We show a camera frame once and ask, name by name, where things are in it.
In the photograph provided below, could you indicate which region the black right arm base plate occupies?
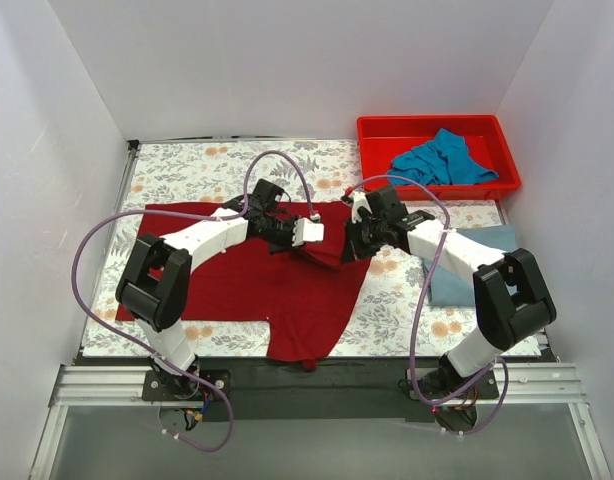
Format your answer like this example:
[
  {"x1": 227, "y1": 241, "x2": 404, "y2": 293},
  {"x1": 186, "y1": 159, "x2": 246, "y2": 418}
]
[{"x1": 402, "y1": 367, "x2": 501, "y2": 401}]

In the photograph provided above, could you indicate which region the red t shirt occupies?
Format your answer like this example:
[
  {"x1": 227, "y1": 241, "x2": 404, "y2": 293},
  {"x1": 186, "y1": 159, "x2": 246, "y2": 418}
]
[{"x1": 115, "y1": 200, "x2": 371, "y2": 374}]

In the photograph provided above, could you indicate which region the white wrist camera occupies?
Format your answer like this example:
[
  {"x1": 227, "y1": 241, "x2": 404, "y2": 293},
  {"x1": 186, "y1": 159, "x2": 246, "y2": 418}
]
[
  {"x1": 341, "y1": 188, "x2": 373, "y2": 223},
  {"x1": 292, "y1": 217, "x2": 325, "y2": 247}
]

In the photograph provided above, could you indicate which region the aluminium frame rail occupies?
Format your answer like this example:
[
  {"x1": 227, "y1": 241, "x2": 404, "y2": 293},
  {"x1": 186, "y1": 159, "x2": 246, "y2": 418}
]
[{"x1": 49, "y1": 363, "x2": 588, "y2": 406}]

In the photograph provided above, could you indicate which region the teal crumpled t shirt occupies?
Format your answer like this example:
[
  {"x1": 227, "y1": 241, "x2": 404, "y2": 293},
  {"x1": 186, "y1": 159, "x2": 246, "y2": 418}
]
[{"x1": 387, "y1": 129, "x2": 499, "y2": 186}]

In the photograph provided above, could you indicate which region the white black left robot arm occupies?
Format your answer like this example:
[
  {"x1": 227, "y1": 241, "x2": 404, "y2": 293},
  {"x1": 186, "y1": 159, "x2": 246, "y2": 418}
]
[{"x1": 116, "y1": 204, "x2": 324, "y2": 379}]

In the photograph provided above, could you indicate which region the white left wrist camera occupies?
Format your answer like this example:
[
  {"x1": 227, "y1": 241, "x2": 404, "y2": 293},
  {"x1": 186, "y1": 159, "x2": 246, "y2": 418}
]
[{"x1": 292, "y1": 217, "x2": 325, "y2": 247}]

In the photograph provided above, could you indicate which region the red plastic bin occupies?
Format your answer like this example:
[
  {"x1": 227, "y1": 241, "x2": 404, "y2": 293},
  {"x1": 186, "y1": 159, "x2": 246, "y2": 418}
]
[{"x1": 357, "y1": 115, "x2": 522, "y2": 201}]

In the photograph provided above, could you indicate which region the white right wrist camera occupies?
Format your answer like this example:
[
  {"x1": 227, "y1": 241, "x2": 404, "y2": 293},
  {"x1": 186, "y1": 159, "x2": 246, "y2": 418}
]
[{"x1": 341, "y1": 188, "x2": 373, "y2": 223}]

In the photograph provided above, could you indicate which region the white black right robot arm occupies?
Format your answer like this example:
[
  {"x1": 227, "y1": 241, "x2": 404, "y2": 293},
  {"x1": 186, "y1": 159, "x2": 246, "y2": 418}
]
[{"x1": 341, "y1": 210, "x2": 557, "y2": 389}]

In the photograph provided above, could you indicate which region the folded grey-blue t shirt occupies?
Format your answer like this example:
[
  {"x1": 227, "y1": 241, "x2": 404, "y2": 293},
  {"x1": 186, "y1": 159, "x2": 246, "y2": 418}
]
[{"x1": 428, "y1": 225, "x2": 518, "y2": 308}]

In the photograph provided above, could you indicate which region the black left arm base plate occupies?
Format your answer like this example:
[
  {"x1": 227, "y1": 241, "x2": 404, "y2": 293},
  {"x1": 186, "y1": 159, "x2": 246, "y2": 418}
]
[{"x1": 141, "y1": 369, "x2": 232, "y2": 402}]

